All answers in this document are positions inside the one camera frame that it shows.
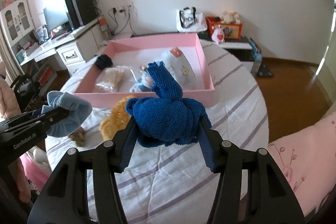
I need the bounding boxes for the light blue fleece hat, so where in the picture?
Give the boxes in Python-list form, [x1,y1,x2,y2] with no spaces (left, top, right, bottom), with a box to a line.
[41,91,92,138]

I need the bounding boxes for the beige stocking bundle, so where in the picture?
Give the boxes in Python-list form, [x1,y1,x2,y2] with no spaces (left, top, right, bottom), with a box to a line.
[68,127,85,147]

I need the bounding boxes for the yellow crocheted toy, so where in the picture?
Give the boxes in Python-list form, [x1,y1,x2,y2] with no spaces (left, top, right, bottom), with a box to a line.
[99,96,134,141]

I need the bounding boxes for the dark navy scrunchie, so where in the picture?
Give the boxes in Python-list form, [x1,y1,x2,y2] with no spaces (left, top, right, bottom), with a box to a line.
[94,54,113,71]

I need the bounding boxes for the bag of cotton swabs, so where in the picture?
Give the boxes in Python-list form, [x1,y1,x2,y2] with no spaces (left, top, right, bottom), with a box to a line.
[95,66,131,93]

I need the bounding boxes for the pink shallow box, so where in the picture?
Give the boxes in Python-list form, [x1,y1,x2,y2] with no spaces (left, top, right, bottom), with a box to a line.
[75,34,215,107]

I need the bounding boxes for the clear bag with hairband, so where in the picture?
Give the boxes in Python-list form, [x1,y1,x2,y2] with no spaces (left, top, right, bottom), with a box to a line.
[131,65,147,82]

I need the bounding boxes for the royal blue knitted item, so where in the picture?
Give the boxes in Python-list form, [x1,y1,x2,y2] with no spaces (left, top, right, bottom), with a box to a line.
[126,61,212,148]

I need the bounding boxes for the cartoon print baby cloth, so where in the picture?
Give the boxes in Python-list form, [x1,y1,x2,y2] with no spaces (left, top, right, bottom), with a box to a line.
[129,47,197,93]

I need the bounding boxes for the black office chair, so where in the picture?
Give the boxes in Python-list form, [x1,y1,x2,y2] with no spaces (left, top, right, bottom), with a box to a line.
[10,73,41,113]

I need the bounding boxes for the pink bedding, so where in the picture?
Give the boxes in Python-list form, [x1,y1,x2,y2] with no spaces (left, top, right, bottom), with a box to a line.
[268,113,335,216]

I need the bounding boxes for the stack of books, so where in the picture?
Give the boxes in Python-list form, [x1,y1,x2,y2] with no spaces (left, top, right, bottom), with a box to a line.
[16,42,39,63]

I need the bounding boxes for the white desk with drawers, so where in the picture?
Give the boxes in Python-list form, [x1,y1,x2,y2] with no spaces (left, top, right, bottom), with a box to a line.
[21,19,103,75]

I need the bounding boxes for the computer monitor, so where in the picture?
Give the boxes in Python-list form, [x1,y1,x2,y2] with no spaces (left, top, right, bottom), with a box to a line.
[43,6,69,33]

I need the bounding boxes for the white glass door cabinet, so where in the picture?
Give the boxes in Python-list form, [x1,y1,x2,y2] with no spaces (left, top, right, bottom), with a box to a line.
[1,0,35,47]

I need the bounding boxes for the black computer tower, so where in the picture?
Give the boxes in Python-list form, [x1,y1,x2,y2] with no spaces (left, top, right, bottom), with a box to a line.
[64,0,97,30]

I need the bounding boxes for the small doll on cabinet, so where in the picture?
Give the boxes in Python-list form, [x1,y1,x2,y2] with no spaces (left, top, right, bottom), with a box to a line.
[5,0,12,7]

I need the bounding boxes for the blue packages beside stand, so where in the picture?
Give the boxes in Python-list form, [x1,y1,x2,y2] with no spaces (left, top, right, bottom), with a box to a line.
[249,38,263,77]

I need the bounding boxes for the low black white tv stand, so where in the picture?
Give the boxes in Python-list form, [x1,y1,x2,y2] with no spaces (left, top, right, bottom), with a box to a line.
[131,31,254,72]

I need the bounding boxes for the pink plush toy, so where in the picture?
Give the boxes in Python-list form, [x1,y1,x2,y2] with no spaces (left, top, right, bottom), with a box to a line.
[211,25,225,44]

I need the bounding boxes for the red toy storage box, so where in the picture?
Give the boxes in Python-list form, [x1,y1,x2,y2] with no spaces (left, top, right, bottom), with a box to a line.
[206,16,243,39]

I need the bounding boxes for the white tote bag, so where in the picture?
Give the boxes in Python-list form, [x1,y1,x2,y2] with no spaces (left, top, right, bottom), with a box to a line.
[176,7,207,33]

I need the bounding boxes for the white plush sheep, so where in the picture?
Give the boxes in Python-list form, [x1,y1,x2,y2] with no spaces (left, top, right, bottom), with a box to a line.
[221,11,242,24]

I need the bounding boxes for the wall power sockets with cables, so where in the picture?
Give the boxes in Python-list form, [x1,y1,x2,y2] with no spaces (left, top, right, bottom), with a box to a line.
[107,2,137,36]

